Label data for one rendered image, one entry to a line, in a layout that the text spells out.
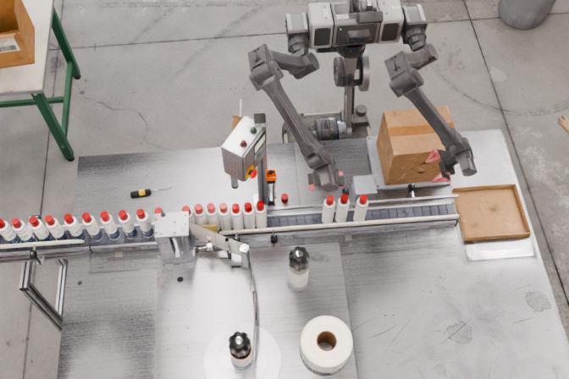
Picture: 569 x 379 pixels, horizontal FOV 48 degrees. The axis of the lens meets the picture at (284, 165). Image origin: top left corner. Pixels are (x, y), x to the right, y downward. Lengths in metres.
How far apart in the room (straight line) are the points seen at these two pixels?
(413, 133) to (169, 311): 1.31
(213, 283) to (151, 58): 2.28
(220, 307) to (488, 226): 1.27
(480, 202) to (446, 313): 0.58
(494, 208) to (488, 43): 2.03
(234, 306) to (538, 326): 1.28
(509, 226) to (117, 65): 2.87
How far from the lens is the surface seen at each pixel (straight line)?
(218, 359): 2.70
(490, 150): 3.33
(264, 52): 2.34
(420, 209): 3.01
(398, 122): 2.95
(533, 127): 4.57
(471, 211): 3.12
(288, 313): 2.75
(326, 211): 2.80
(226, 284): 2.80
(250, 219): 2.79
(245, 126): 2.46
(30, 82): 3.72
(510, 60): 4.89
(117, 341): 2.85
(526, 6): 4.95
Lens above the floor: 3.49
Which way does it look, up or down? 59 degrees down
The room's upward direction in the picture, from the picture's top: 1 degrees clockwise
